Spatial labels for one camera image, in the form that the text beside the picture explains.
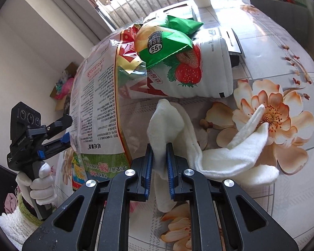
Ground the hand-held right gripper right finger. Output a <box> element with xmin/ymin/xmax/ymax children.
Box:
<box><xmin>167</xmin><ymin>142</ymin><xmax>299</xmax><ymax>251</ymax></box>

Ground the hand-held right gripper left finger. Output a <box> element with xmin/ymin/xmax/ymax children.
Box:
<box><xmin>22</xmin><ymin>144</ymin><xmax>153</xmax><ymax>251</ymax></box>

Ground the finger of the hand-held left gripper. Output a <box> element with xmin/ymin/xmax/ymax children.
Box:
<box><xmin>39</xmin><ymin>134</ymin><xmax>71</xmax><ymax>160</ymax></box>
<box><xmin>43</xmin><ymin>114</ymin><xmax>73</xmax><ymax>139</ymax></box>

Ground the large clear snack bag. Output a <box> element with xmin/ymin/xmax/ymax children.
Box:
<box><xmin>69</xmin><ymin>23</ymin><xmax>149</xmax><ymax>192</ymax></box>

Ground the white sock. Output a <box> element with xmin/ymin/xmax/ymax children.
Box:
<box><xmin>147</xmin><ymin>99</ymin><xmax>207</xmax><ymax>213</ymax></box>
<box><xmin>196</xmin><ymin>105</ymin><xmax>280</xmax><ymax>188</ymax></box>

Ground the white milk bottle red cap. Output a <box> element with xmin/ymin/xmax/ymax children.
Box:
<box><xmin>131</xmin><ymin>35</ymin><xmax>234</xmax><ymax>100</ymax></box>

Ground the silver black cable box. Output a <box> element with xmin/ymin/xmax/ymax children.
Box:
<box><xmin>194</xmin><ymin>27</ymin><xmax>247</xmax><ymax>67</ymax></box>

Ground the person's left forearm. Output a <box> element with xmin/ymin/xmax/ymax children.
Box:
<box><xmin>0</xmin><ymin>193</ymin><xmax>58</xmax><ymax>243</ymax></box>

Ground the person's left hand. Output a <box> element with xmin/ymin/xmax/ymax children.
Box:
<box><xmin>16</xmin><ymin>162</ymin><xmax>55</xmax><ymax>206</ymax></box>

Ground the cardboard box with clutter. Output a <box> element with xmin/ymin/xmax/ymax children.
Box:
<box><xmin>49</xmin><ymin>62</ymin><xmax>80</xmax><ymax>110</ymax></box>

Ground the dark cloth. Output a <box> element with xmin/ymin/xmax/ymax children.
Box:
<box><xmin>0</xmin><ymin>159</ymin><xmax>18</xmax><ymax>204</ymax></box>

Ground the pink cloth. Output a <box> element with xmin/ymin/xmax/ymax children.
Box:
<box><xmin>4</xmin><ymin>192</ymin><xmax>18</xmax><ymax>210</ymax></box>

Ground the floral tablecloth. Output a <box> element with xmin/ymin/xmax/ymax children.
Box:
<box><xmin>55</xmin><ymin>0</ymin><xmax>314</xmax><ymax>251</ymax></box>

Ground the green snack bag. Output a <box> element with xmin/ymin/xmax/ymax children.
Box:
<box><xmin>134</xmin><ymin>14</ymin><xmax>204</xmax><ymax>67</ymax></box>

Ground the grey slatted panel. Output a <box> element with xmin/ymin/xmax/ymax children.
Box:
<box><xmin>94</xmin><ymin>0</ymin><xmax>199</xmax><ymax>30</ymax></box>

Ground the grey cabinet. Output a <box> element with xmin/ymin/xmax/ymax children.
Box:
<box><xmin>233</xmin><ymin>0</ymin><xmax>312</xmax><ymax>48</ymax></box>

